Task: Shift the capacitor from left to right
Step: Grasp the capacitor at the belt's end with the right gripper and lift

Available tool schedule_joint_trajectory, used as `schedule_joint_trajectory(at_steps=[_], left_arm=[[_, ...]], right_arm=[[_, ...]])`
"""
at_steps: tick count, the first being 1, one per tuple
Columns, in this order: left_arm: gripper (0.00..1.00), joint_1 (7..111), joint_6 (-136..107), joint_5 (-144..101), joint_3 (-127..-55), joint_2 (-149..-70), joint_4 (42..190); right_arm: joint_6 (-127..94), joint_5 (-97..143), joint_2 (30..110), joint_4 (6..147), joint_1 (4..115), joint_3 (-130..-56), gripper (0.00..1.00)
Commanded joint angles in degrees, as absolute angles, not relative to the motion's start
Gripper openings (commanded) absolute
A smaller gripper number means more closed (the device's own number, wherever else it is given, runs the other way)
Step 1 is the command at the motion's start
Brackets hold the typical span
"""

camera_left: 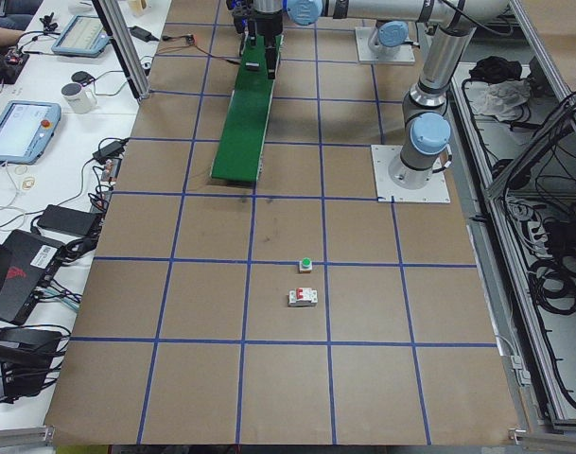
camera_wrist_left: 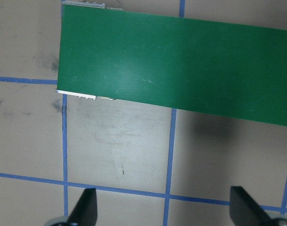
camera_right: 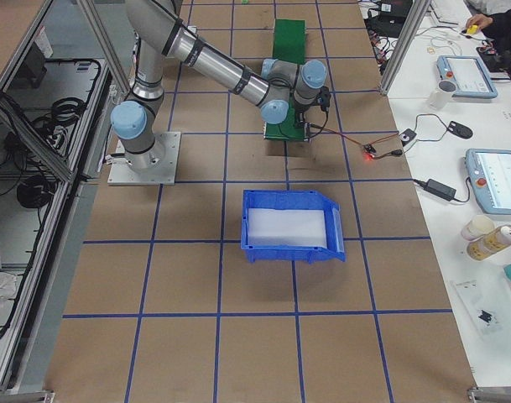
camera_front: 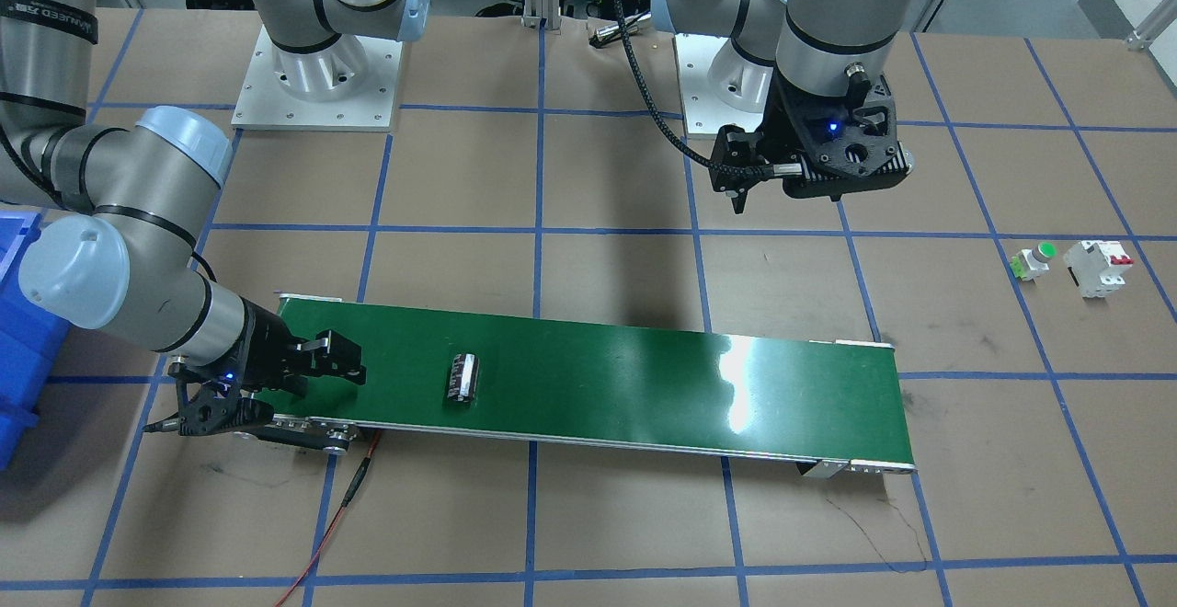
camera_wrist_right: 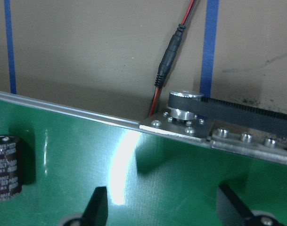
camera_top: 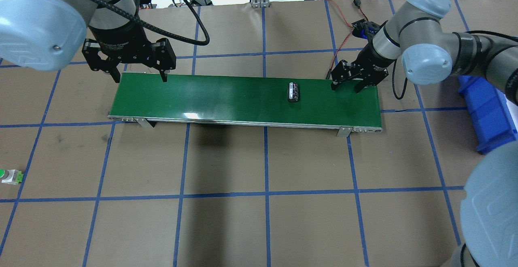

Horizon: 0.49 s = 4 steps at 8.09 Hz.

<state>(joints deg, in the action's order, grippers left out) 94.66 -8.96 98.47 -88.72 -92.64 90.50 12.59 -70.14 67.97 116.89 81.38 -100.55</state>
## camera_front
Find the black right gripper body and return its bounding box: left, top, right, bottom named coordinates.
left=235, top=300, right=308, bottom=396

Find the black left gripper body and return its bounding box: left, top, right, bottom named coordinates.
left=756, top=84, right=804, bottom=164

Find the black cylindrical capacitor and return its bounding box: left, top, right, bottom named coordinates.
left=445, top=352, right=480, bottom=403

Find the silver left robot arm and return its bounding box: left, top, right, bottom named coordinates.
left=650, top=0, right=912, bottom=213

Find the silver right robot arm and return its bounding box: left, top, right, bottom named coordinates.
left=4, top=0, right=430, bottom=395

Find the green conveyor belt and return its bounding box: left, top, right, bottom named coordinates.
left=259, top=298, right=916, bottom=476

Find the blue plastic bin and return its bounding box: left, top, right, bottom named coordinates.
left=1, top=212, right=69, bottom=469

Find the white circuit breaker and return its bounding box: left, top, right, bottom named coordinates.
left=1063, top=241, right=1135, bottom=300

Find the black braided camera cable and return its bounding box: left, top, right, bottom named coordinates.
left=611, top=0, right=802, bottom=180

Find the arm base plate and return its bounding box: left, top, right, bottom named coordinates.
left=673, top=34, right=773, bottom=139
left=232, top=29, right=404, bottom=132

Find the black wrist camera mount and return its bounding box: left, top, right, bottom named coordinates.
left=772, top=72, right=913, bottom=200

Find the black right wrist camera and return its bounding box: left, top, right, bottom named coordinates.
left=142, top=361, right=275, bottom=438

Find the red black conveyor cable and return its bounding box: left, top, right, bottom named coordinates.
left=274, top=431, right=385, bottom=607

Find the green push button switch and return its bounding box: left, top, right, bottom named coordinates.
left=1006, top=241, right=1057, bottom=281

